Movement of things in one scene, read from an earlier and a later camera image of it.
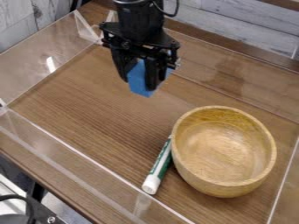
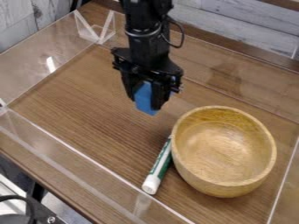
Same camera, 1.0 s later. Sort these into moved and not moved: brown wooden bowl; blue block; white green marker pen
Moved: blue block
Not moved: brown wooden bowl; white green marker pen
